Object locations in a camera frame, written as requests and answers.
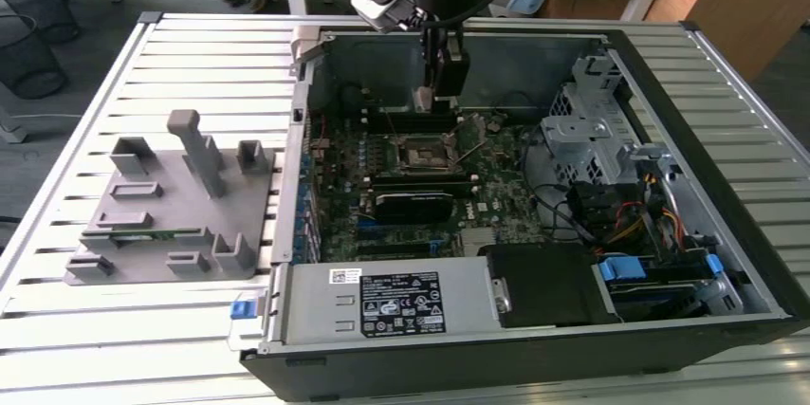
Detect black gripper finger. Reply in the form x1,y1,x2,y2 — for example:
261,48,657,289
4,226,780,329
420,25,444,93
435,28,471,97

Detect silver CPU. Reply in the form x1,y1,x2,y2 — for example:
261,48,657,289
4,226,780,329
413,86,457,115

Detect metal socket cover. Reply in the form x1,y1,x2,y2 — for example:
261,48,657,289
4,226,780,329
444,113,489,162

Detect metal locking lever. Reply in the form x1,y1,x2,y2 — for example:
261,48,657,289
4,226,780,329
457,124,492,163

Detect CPU socket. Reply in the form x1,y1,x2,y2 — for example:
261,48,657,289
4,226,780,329
388,133,457,174

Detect black RAM slot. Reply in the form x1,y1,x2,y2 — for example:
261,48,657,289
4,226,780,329
363,119,461,135
363,108,461,122

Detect green motherboard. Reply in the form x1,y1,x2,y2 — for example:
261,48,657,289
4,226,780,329
303,110,539,264

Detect silver drive cage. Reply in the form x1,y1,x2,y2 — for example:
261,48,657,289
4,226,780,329
540,53,640,188

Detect black RAM stick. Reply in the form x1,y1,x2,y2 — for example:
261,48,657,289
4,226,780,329
372,182,475,196

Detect silver chipset heatsink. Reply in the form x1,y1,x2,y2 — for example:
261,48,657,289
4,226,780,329
459,228,496,257

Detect wooden cabinet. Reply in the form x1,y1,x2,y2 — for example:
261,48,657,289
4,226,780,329
644,0,810,83

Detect black plastic shroud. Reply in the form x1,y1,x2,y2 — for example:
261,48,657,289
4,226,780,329
485,243,619,329

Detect hard disk in blue carrier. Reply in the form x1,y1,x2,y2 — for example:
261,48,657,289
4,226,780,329
593,252,723,292

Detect grey parts rack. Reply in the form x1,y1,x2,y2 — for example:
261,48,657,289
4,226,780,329
61,109,282,287

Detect silver power supply unit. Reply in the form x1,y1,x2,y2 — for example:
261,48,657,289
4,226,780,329
257,260,511,347

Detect green RAM stick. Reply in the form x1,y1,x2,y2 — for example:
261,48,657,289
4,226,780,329
106,229,204,241

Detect blue case latch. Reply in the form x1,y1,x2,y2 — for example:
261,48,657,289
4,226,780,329
230,298,261,322

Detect black PC case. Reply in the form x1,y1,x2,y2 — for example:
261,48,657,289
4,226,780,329
237,20,810,404

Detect black mesh waste basket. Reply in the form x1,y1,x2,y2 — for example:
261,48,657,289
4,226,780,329
0,0,81,46
0,15,68,101

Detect grey metal stand foot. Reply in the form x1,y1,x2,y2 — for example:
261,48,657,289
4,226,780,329
0,105,30,145

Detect coloured wire bundle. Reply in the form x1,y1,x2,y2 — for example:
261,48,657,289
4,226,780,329
605,172,688,254

